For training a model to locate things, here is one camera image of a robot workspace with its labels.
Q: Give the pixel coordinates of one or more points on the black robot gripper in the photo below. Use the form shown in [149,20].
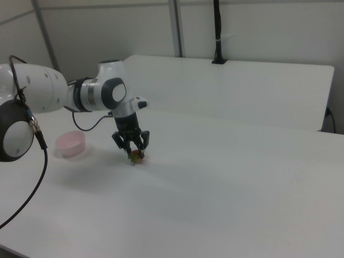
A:
[127,124]

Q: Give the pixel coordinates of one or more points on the red strawberry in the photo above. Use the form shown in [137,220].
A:
[136,158]

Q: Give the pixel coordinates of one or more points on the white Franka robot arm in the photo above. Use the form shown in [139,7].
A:
[43,88]

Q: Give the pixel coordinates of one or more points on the pink plastic bowl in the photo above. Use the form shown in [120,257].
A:
[70,143]

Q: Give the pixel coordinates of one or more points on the white adjacent table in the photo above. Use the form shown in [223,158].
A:
[242,88]

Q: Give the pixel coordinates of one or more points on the black pole with clamp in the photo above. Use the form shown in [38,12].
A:
[218,37]

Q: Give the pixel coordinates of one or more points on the grey partition post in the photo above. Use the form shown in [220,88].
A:
[45,35]
[177,27]

